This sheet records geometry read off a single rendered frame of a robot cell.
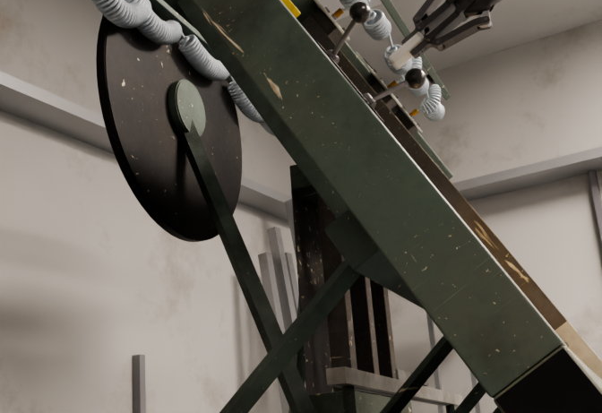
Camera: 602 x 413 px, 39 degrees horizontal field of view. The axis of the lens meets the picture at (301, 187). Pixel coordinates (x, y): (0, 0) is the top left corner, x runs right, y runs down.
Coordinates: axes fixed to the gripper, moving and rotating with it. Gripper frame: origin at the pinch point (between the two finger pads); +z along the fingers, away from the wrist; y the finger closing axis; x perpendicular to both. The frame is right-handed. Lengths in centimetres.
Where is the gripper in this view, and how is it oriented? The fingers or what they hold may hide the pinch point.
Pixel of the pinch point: (408, 51)
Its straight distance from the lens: 147.7
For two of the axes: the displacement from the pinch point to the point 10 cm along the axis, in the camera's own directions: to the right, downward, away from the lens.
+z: -7.6, 6.4, 1.4
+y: 5.2, 7.2, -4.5
